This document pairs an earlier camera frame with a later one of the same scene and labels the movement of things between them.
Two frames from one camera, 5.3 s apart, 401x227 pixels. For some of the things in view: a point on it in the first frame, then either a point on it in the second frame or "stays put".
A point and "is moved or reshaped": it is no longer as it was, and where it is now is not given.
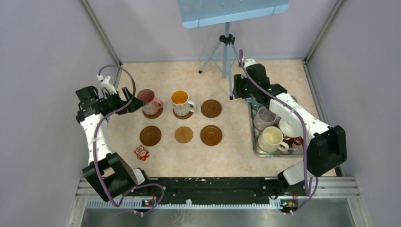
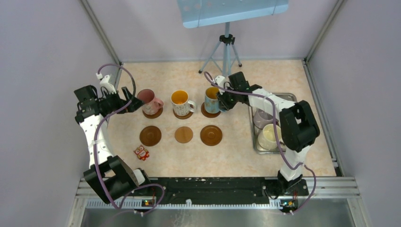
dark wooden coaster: (150, 135) stays put
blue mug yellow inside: (252, 100) is moved or reshaped
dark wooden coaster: (154, 116) stays put
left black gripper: (135, 103) stays put
